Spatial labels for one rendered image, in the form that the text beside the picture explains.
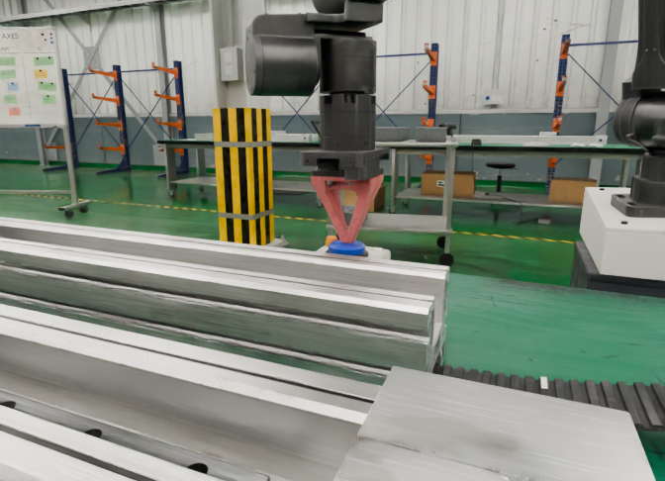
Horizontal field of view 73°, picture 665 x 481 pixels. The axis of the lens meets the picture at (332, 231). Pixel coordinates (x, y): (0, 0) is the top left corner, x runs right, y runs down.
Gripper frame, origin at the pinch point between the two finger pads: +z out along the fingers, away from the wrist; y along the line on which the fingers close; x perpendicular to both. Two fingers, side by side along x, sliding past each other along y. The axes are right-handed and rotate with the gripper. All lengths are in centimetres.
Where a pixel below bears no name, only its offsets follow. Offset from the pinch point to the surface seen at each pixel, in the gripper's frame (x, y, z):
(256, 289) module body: -0.4, 18.1, 0.0
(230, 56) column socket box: -182, -249, -60
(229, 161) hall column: -184, -243, 15
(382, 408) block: 12.5, 30.3, -1.4
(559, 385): 20.6, 11.7, 6.7
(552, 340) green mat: 20.9, 0.8, 8.3
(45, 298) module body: -23.4, 18.2, 3.9
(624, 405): 24.2, 13.6, 6.2
